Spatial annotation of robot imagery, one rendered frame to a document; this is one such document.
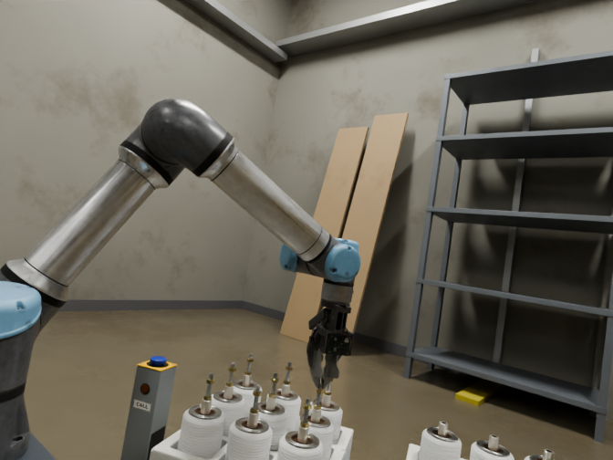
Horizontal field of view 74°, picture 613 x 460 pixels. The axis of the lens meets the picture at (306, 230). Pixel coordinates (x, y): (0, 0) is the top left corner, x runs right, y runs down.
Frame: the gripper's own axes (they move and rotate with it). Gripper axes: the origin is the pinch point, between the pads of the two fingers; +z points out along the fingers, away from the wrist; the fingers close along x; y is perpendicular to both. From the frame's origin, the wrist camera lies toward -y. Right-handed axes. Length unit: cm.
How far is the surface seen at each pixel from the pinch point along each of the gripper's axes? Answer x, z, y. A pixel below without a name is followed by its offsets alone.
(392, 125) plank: 117, -142, -187
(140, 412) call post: -39.7, 14.1, -14.5
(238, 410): -16.8, 10.8, -9.0
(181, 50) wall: -47, -180, -260
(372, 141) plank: 107, -128, -198
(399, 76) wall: 125, -190, -202
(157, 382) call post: -37.0, 6.0, -12.5
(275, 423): -9.4, 10.7, -1.5
